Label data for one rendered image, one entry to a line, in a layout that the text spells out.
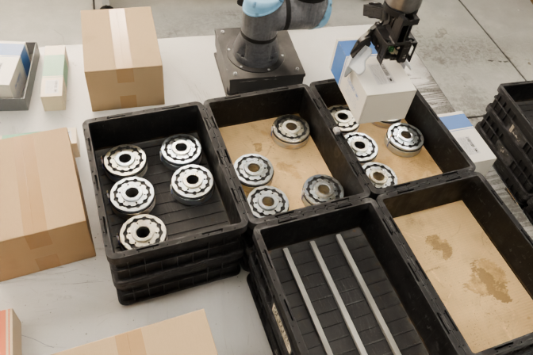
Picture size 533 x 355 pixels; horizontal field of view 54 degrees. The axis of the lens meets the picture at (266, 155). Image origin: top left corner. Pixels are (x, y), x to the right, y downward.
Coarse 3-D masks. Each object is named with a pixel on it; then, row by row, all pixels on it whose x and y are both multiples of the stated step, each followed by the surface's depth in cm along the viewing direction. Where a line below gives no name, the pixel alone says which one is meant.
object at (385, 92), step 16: (336, 48) 125; (336, 64) 126; (368, 64) 119; (384, 64) 120; (400, 64) 120; (336, 80) 127; (352, 80) 118; (368, 80) 115; (384, 80) 116; (400, 80) 117; (352, 96) 120; (368, 96) 112; (384, 96) 114; (400, 96) 115; (352, 112) 121; (368, 112) 117; (384, 112) 118; (400, 112) 119
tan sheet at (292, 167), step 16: (224, 128) 143; (240, 128) 144; (256, 128) 144; (240, 144) 140; (256, 144) 140; (272, 144) 141; (272, 160) 137; (288, 160) 138; (304, 160) 138; (320, 160) 139; (288, 176) 134; (304, 176) 135; (288, 192) 131
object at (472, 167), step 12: (312, 84) 144; (324, 84) 145; (420, 96) 145; (324, 108) 138; (444, 132) 137; (348, 144) 130; (456, 144) 134; (468, 156) 132; (360, 168) 125; (468, 168) 129; (420, 180) 125; (432, 180) 125; (372, 192) 121; (384, 192) 121
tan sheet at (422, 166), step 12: (360, 132) 147; (372, 132) 148; (384, 132) 148; (384, 144) 145; (384, 156) 142; (396, 156) 143; (420, 156) 144; (396, 168) 140; (408, 168) 141; (420, 168) 141; (432, 168) 141; (408, 180) 138
